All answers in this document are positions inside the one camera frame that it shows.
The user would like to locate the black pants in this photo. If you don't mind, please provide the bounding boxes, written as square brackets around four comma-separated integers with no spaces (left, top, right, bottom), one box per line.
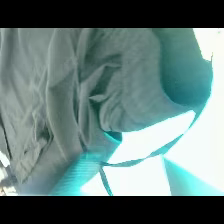
[0,28,214,197]

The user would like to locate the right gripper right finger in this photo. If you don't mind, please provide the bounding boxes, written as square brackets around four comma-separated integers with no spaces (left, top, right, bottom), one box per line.
[161,156,224,197]

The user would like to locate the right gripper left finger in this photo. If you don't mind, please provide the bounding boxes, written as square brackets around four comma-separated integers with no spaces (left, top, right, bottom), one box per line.
[49,131,123,197]

